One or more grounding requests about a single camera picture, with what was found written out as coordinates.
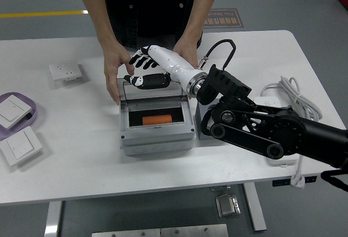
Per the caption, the white power cord with plug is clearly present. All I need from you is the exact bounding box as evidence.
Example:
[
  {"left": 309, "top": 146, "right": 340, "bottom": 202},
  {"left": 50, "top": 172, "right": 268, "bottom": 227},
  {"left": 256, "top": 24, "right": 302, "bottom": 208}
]
[{"left": 260, "top": 76, "right": 323, "bottom": 189}]

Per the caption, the yellow floor tape line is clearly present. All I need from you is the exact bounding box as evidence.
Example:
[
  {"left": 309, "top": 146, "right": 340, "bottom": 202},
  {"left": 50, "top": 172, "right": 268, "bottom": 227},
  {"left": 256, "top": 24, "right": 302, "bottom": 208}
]
[{"left": 0, "top": 10, "right": 89, "bottom": 19}]

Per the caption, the white table leg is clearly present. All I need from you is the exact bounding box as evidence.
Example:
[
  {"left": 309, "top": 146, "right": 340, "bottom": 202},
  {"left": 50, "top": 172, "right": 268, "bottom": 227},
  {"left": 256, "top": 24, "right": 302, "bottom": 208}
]
[
  {"left": 243, "top": 183, "right": 267, "bottom": 232},
  {"left": 44, "top": 201, "right": 63, "bottom": 237}
]

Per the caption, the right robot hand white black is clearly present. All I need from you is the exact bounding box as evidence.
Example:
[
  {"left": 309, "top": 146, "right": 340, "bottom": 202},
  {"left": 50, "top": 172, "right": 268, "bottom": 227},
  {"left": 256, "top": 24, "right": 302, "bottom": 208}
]
[{"left": 124, "top": 45, "right": 205, "bottom": 94}]

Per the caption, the grey cube with round hole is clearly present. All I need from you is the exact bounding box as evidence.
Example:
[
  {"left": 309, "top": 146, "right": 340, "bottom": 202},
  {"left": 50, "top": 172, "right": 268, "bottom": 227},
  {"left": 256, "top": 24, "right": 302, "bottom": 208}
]
[{"left": 195, "top": 98, "right": 218, "bottom": 141}]

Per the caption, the metal base plate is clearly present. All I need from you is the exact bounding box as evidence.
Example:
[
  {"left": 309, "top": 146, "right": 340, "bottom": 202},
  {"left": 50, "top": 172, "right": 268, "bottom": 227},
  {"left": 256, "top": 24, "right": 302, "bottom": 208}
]
[
  {"left": 160, "top": 223, "right": 229, "bottom": 237},
  {"left": 91, "top": 228, "right": 161, "bottom": 237}
]

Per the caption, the black table control panel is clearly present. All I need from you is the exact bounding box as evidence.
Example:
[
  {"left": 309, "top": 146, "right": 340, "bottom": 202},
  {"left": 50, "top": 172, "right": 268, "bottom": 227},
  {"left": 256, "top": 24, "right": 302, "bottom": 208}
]
[{"left": 272, "top": 176, "right": 318, "bottom": 186}]

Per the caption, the person's left hand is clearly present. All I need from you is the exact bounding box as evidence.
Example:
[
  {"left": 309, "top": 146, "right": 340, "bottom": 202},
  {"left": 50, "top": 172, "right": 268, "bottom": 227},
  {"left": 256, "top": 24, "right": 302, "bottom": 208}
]
[{"left": 172, "top": 40, "right": 198, "bottom": 69}]

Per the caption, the metal table bracket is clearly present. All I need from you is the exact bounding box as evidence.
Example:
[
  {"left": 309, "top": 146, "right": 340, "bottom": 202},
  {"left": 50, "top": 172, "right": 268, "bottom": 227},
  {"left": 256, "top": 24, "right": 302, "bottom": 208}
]
[{"left": 209, "top": 184, "right": 232, "bottom": 192}]

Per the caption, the metal floor outlet box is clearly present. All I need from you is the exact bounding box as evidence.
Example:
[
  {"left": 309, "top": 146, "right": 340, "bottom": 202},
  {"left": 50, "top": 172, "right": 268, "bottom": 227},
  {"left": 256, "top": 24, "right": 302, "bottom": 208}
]
[{"left": 215, "top": 193, "right": 241, "bottom": 218}]

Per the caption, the orange cylinder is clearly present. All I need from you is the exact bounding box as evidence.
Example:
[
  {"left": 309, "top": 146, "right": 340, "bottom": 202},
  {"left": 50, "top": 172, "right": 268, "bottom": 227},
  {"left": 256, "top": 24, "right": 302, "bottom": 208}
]
[{"left": 142, "top": 115, "right": 173, "bottom": 126}]

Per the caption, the grey electrical box clear lid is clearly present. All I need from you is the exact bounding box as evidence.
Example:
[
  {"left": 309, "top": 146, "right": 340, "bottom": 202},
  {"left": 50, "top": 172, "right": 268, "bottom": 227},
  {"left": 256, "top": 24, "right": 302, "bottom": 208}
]
[{"left": 117, "top": 77, "right": 197, "bottom": 156}]

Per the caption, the person's right hand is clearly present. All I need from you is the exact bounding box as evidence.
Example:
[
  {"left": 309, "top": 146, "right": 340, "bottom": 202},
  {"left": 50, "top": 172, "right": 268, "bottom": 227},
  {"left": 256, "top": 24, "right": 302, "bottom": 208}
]
[{"left": 103, "top": 42, "right": 135, "bottom": 106}]

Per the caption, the white wall socket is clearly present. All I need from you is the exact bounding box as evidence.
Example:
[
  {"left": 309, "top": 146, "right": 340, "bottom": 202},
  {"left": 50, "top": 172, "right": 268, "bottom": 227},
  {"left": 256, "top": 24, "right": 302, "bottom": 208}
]
[{"left": 49, "top": 62, "right": 82, "bottom": 82}]

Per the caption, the white wall switch panel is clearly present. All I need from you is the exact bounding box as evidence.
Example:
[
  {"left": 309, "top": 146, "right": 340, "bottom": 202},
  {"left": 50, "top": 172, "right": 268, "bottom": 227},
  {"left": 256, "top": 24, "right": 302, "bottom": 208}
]
[
  {"left": 0, "top": 94, "right": 32, "bottom": 129},
  {"left": 0, "top": 126, "right": 44, "bottom": 166}
]

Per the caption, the purple tray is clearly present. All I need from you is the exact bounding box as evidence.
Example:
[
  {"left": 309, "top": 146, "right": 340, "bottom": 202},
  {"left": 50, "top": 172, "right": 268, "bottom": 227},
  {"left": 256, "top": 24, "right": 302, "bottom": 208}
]
[{"left": 0, "top": 92, "right": 38, "bottom": 141}]

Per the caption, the person's torso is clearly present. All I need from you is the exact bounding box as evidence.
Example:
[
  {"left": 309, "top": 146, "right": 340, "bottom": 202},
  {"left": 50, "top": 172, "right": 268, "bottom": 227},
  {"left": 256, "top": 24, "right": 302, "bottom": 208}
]
[{"left": 66, "top": 0, "right": 234, "bottom": 49}]

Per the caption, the brown floor sign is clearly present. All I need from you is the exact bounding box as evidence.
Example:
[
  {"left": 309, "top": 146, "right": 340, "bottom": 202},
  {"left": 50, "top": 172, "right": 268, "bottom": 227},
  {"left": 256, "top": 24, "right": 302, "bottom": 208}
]
[{"left": 202, "top": 8, "right": 245, "bottom": 28}]

